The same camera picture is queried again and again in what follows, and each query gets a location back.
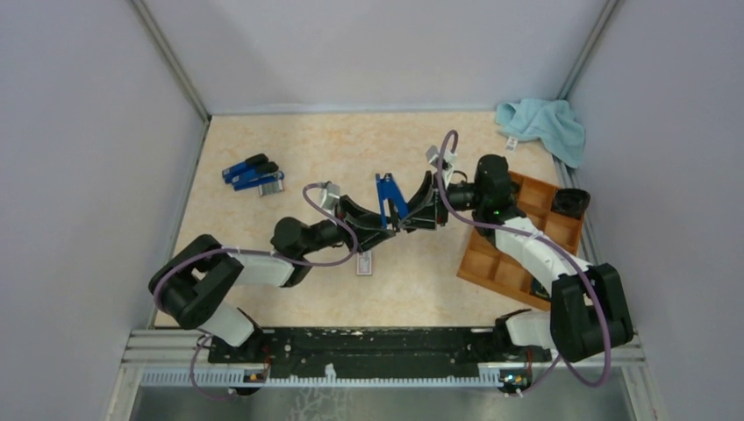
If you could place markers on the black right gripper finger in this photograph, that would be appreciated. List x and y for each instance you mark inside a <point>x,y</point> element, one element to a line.
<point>422,197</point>
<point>422,220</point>

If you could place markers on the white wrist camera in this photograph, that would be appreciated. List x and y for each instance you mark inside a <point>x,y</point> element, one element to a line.
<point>329,195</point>
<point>446,161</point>

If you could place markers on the light blue cloth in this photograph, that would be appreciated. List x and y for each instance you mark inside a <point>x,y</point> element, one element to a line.
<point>552,122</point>

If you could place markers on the red white staple box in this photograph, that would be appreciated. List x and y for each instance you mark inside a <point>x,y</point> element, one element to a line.
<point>364,263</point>

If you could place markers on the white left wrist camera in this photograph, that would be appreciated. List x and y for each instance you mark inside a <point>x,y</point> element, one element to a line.
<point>329,195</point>

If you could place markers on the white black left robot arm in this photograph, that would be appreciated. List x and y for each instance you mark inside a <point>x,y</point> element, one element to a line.
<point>192,287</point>

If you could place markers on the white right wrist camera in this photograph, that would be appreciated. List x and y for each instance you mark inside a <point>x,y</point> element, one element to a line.
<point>446,161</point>

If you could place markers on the black tape roll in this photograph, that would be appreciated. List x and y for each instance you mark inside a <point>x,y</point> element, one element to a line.
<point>571,203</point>

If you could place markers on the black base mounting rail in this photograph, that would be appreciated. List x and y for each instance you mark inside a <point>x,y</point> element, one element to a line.
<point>375,353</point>

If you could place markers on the blue black stapler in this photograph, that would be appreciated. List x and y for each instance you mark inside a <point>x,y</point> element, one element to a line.
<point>256,176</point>
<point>243,166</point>

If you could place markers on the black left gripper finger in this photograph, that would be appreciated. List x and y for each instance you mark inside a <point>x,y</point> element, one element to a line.
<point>356,215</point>
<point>368,238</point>

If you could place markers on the silver staple strip box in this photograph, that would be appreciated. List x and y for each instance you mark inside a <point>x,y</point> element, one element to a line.
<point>271,188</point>

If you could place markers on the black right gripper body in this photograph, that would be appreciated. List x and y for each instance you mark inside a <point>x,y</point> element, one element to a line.
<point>442,211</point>

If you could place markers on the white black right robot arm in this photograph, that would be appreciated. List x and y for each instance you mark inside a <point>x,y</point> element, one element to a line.
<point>587,312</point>

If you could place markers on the brown wooden compartment tray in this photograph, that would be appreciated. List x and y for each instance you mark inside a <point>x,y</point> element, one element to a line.
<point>485,266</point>

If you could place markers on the white cable duct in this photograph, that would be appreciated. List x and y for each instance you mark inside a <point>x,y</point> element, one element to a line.
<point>241,378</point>

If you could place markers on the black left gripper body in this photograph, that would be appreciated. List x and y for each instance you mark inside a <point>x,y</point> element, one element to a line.
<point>349,231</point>

